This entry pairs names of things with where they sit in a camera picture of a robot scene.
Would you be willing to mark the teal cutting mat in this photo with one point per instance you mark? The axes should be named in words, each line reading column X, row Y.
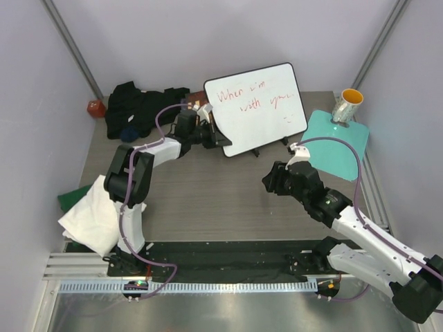
column 329, row 151

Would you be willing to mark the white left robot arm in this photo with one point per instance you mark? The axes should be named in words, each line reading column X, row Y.
column 129, row 177

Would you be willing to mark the small red cube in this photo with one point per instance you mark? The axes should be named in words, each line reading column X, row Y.
column 96, row 109

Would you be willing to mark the white mug yellow inside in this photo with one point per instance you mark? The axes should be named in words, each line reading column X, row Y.
column 346, row 105

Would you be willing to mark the navy blue t shirt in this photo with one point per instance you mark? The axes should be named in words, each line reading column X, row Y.
column 129, row 135

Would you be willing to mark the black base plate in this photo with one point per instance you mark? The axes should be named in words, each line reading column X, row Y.
column 223, row 262

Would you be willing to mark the white folded t shirt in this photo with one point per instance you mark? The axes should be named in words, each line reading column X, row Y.
column 94, row 222

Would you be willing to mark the white dry-erase board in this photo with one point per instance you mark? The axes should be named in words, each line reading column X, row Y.
column 258, row 107

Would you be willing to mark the white perforated cable rail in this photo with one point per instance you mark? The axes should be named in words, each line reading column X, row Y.
column 137, row 286

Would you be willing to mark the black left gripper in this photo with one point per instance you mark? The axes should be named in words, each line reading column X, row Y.
column 216, row 138

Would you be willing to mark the green t shirt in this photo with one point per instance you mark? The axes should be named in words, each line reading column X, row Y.
column 69, row 199

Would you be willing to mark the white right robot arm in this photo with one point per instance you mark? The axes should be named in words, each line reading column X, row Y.
column 410, row 279

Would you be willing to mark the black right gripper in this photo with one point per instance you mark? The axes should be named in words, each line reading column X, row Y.
column 273, row 181

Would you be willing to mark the aluminium frame rail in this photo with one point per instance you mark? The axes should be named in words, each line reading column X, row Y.
column 372, row 195

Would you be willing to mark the dark cover paperback book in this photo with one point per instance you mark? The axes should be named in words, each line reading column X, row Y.
column 196, row 99

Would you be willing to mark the black t shirt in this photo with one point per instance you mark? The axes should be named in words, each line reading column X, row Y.
column 129, row 106

